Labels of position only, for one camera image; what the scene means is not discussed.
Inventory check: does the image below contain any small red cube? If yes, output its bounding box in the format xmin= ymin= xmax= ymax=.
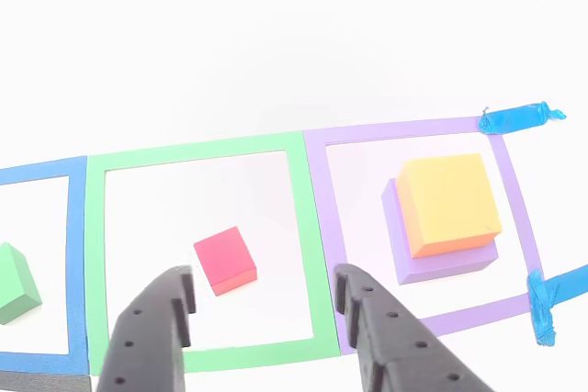
xmin=192 ymin=225 xmax=258 ymax=297

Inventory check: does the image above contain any purple square frame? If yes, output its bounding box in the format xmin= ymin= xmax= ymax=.
xmin=302 ymin=116 xmax=546 ymax=356

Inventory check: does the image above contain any large purple cube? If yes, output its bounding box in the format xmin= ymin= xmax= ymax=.
xmin=380 ymin=177 xmax=500 ymax=286

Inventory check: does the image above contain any blue tape strip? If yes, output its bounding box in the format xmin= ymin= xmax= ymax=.
xmin=477 ymin=100 xmax=567 ymax=136
xmin=526 ymin=263 xmax=588 ymax=347

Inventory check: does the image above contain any green cube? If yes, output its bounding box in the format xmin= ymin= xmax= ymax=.
xmin=0 ymin=241 xmax=43 ymax=326

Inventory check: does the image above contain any green square frame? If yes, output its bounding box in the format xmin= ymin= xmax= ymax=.
xmin=85 ymin=131 xmax=342 ymax=375

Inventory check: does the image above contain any black square frame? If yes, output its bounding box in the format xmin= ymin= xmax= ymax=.
xmin=0 ymin=371 xmax=93 ymax=392

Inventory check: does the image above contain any orange cube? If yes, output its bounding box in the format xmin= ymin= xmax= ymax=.
xmin=395 ymin=152 xmax=503 ymax=259

